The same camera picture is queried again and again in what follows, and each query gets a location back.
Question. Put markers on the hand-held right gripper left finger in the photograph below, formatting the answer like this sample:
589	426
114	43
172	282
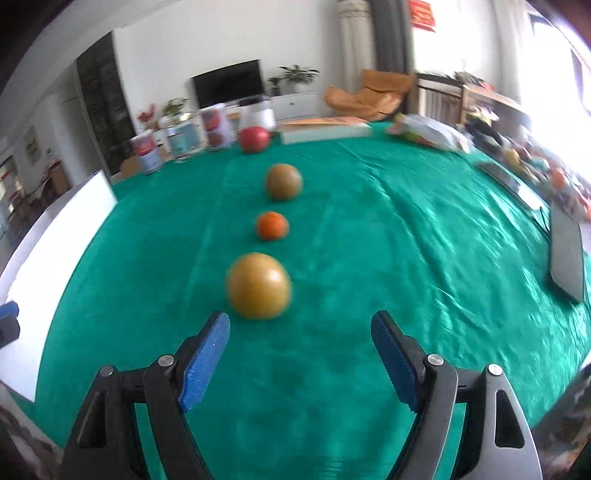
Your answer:
205	364

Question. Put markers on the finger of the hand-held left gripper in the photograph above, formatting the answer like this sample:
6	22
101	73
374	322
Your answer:
8	311

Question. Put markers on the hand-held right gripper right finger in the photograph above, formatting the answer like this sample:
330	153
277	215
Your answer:
397	364

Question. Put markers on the white cardboard box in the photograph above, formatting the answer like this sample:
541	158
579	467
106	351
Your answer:
55	258

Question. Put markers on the round yellow-green pear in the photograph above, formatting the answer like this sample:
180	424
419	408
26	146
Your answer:
259	286

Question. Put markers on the small orange tangerine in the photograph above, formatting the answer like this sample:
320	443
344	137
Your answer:
272	225

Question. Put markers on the round brown-green pear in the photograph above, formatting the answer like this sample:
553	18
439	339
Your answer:
283	182

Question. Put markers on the red apple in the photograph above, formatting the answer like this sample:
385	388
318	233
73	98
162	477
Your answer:
253	139

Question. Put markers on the green tablecloth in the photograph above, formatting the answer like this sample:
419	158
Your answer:
346	277

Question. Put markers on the brown cardboard box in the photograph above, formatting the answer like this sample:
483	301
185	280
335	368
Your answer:
130	167

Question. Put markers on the black propped smartphone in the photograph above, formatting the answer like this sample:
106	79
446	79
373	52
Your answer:
567	254

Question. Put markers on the white and red can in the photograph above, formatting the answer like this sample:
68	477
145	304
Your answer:
147	151

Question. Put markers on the black smartphone lying flat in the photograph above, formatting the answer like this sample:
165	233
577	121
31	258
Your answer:
512	184

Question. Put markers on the clear teal label tin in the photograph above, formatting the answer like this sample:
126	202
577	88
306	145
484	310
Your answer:
183	141

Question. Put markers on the black glass display cabinet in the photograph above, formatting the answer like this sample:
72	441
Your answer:
104	101

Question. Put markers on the white plastic bag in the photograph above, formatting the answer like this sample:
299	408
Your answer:
429	131

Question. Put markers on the red label can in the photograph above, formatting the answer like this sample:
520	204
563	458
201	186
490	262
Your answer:
216	127

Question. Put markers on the red flower bouquet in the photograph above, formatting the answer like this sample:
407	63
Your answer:
147	115

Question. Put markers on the white flat box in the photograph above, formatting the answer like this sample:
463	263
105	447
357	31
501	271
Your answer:
323	131

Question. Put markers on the orange fruit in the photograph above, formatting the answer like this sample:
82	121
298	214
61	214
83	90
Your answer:
558	180

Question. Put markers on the clear jar black lid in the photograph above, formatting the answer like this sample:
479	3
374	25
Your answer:
258	113

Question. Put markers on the leafy green potted plant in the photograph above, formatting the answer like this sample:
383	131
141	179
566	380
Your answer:
175	107

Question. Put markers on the dark wooden bench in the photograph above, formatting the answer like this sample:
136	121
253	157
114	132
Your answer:
434	97

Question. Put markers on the orange lounge chair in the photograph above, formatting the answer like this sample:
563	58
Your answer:
369	94

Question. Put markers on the white television cabinet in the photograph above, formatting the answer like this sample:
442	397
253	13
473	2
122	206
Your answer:
298	105

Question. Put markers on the black television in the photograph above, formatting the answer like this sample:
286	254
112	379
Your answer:
227	83

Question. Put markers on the small dark potted plant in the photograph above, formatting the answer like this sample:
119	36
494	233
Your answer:
275	85

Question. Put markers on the large green potted plant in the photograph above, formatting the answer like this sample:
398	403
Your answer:
300	76

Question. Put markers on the covered tower air conditioner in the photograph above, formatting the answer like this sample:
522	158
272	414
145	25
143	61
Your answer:
355	46

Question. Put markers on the grey curtain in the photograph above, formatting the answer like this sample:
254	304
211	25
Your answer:
392	37

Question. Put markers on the framed wall painting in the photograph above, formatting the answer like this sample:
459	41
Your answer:
31	144

